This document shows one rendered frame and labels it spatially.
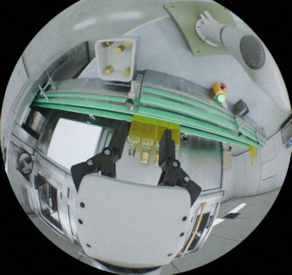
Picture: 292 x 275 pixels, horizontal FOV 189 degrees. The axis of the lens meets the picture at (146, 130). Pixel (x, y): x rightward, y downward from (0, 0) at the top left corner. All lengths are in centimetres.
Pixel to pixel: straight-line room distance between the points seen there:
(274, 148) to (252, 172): 186
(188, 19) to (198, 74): 32
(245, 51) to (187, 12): 27
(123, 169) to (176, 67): 58
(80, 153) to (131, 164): 31
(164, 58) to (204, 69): 20
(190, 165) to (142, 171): 32
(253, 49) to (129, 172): 60
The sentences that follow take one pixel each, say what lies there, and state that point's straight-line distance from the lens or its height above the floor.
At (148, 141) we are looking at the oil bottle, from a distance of 42.
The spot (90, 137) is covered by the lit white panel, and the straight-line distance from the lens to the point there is 62.
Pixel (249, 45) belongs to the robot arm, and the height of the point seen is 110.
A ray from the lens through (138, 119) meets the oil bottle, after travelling 46.
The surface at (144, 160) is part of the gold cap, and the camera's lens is 41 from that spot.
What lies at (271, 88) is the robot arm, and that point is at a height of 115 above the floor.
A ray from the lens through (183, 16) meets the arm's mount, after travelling 39.
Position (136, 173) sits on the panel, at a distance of 54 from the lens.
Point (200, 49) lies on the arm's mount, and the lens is 41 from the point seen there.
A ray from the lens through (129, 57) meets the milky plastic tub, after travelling 51.
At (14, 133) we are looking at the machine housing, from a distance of 93.
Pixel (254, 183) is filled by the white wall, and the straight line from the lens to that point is 627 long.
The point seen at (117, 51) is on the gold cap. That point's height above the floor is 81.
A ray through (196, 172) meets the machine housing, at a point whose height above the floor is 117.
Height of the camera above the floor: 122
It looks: 26 degrees down
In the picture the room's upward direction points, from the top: 171 degrees counter-clockwise
